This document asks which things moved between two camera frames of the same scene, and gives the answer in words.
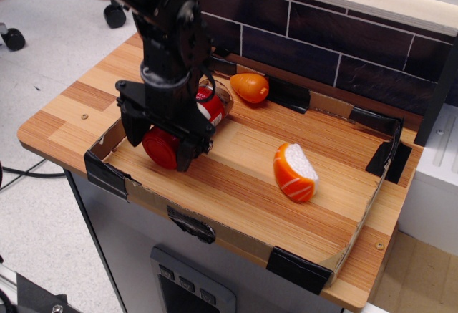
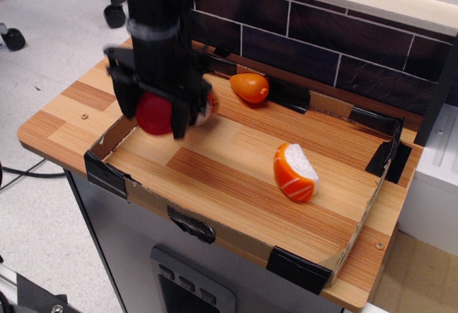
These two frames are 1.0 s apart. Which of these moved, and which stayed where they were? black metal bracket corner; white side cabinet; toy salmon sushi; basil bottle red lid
Moved: basil bottle red lid
Stayed: black metal bracket corner; toy salmon sushi; white side cabinet
